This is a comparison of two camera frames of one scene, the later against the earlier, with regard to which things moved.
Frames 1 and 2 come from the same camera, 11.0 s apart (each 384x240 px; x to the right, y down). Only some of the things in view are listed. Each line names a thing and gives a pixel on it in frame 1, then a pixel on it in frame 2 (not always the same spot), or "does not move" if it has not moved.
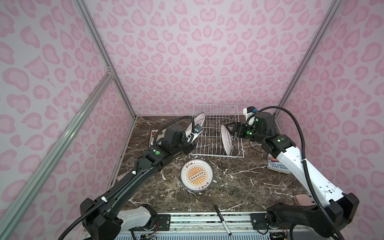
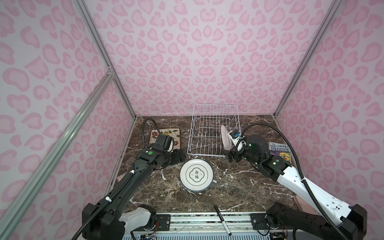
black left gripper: (189, 148) -> (177, 158)
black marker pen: (222, 220) does not move
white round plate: (198, 119) -> (196, 175)
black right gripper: (235, 128) -> (228, 154)
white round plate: (226, 140) does not move
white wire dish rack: (214, 137) does not move
